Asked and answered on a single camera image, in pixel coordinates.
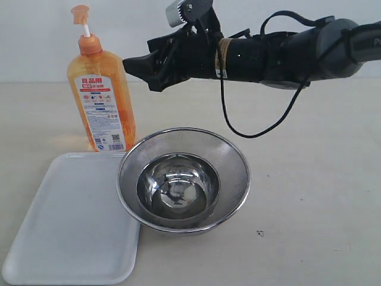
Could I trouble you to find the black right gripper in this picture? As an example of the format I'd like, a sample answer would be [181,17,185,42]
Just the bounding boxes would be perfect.
[122,8,223,91]

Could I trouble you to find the orange dish soap pump bottle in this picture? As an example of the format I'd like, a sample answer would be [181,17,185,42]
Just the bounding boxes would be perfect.
[67,5,136,152]

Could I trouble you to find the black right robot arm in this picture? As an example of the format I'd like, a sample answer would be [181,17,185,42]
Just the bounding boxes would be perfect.
[123,3,380,92]

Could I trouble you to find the steel mesh colander bowl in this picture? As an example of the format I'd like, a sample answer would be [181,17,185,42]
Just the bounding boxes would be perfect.
[115,127,251,237]

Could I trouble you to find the small stainless steel bowl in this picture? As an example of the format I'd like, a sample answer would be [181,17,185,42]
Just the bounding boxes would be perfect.
[136,153,220,228]

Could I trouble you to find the white plastic tray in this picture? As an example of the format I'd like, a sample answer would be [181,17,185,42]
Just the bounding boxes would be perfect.
[2,152,140,285]

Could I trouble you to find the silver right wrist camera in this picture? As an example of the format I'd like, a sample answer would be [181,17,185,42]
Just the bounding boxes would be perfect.
[165,0,214,27]

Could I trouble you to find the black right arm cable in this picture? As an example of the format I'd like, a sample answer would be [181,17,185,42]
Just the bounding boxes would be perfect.
[216,10,355,138]

